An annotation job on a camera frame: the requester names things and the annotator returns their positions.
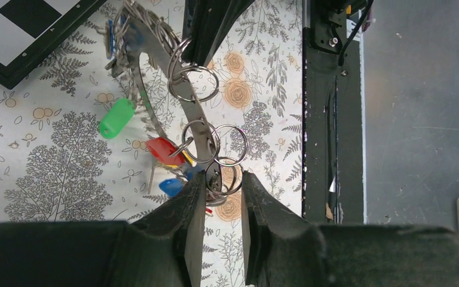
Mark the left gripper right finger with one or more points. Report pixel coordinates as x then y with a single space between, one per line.
282 249

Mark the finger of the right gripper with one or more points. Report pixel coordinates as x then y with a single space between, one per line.
206 23

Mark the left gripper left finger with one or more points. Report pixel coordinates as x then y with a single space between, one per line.
164 248

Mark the yellow key tag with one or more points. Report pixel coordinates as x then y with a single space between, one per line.
188 159

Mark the red key tag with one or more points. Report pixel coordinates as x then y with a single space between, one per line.
165 152

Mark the light blue key tag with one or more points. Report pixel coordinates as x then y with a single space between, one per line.
109 39

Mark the green key tag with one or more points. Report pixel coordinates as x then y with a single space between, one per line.
116 118

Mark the black white chessboard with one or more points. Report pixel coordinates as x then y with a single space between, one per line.
31 30

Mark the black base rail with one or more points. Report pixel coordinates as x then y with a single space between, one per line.
332 117

